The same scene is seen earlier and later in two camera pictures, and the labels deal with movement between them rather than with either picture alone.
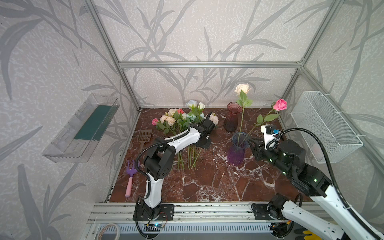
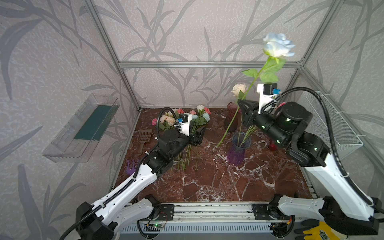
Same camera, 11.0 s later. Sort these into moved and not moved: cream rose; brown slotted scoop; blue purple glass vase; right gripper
Moved: right gripper
Not moved: blue purple glass vase; brown slotted scoop; cream rose
